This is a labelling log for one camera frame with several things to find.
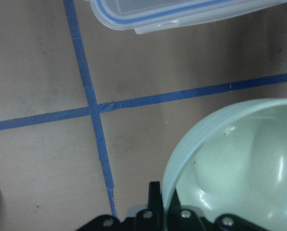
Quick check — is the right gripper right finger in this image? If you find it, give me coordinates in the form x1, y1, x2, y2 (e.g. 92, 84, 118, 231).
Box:
166, 190, 206, 231

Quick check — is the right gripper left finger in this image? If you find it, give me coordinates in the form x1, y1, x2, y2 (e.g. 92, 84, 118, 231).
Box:
133, 181, 164, 231

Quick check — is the green bowl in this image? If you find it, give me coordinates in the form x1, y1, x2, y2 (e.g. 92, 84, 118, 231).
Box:
162, 99, 287, 231

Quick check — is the clear plastic food container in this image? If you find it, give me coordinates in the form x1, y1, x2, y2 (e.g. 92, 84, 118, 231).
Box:
90, 0, 285, 34

